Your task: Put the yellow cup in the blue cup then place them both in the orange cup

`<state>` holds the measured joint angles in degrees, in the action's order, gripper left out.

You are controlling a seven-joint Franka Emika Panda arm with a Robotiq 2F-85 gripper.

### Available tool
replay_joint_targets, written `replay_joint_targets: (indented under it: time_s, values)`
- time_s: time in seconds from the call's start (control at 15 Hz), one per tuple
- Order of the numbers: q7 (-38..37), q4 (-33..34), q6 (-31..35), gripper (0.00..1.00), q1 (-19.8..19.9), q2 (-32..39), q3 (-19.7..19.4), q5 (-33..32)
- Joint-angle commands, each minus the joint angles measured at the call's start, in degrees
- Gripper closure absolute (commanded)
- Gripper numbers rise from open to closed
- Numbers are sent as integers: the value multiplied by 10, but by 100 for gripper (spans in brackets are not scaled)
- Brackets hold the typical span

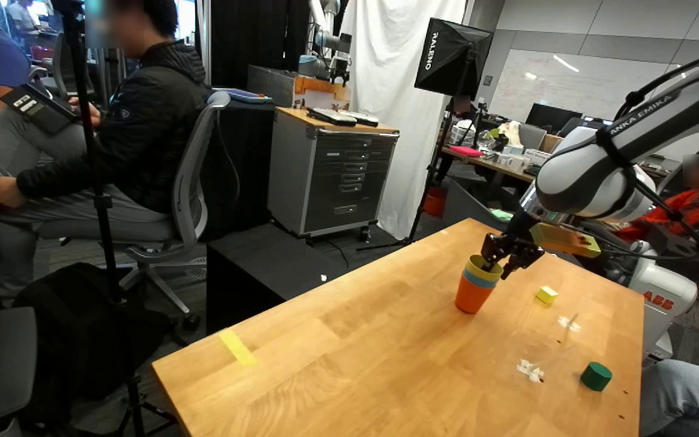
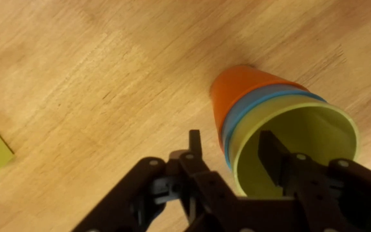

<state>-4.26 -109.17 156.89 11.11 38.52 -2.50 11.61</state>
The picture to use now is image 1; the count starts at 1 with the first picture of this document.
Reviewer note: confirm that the yellow plastic cup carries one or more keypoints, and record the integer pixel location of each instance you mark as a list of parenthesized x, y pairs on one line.
[(485, 265)]

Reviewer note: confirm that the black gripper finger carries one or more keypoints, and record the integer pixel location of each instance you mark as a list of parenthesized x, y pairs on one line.
[(515, 264), (491, 254)]

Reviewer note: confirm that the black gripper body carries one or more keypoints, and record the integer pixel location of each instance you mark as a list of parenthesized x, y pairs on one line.
[(521, 242)]

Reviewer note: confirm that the person in orange shirt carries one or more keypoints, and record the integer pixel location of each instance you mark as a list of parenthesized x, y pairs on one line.
[(690, 202)]

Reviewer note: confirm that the tan wrist camera box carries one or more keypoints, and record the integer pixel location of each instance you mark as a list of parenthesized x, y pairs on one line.
[(565, 242)]

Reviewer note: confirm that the black tripod stand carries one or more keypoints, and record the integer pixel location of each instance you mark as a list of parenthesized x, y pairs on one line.
[(95, 186)]

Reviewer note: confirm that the person in blue jeans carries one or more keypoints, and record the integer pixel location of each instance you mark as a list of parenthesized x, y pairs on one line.
[(690, 401)]

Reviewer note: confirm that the black keyboard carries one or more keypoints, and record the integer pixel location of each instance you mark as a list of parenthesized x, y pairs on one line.
[(333, 116), (366, 121)]

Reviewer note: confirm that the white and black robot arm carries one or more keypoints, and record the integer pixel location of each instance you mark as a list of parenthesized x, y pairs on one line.
[(593, 173)]

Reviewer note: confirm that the black curtain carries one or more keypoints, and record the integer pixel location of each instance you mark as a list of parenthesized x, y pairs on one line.
[(256, 37)]

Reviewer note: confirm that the black bag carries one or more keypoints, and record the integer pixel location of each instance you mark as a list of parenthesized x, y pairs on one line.
[(84, 323)]

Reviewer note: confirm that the orange cardboard box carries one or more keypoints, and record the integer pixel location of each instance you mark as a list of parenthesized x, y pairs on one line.
[(321, 91)]

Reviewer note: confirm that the yellow cube block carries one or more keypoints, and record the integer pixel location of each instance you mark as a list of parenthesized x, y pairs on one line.
[(544, 294)]

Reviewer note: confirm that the person in black jacket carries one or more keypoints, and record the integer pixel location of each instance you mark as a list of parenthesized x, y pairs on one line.
[(147, 123)]

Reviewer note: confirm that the cluttered background desk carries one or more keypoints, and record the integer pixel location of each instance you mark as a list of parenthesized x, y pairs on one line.
[(496, 158)]

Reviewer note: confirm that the white robot base red lettering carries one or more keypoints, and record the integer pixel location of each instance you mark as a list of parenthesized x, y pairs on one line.
[(665, 294)]

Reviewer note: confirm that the white curtain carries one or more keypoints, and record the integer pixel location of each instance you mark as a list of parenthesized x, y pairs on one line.
[(389, 82)]

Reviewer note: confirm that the green cylinder block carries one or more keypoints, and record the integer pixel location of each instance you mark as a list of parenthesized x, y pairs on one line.
[(596, 378)]

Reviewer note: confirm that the grey drawer cabinet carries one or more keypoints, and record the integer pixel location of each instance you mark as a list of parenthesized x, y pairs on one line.
[(327, 179)]

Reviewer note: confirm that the black softbox light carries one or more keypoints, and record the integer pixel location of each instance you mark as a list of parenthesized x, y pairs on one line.
[(451, 57)]

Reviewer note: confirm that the yellow tape strip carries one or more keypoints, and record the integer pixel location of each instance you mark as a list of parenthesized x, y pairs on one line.
[(238, 351)]

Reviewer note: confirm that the black background monitor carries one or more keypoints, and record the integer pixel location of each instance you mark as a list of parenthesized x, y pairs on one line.
[(553, 118)]

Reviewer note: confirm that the orange plastic cup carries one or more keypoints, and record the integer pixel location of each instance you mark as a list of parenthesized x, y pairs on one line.
[(475, 299)]

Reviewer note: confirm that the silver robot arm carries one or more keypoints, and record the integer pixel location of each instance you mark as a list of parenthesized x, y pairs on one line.
[(327, 57)]

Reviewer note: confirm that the red canister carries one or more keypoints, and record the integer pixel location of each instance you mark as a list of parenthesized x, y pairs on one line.
[(435, 201)]

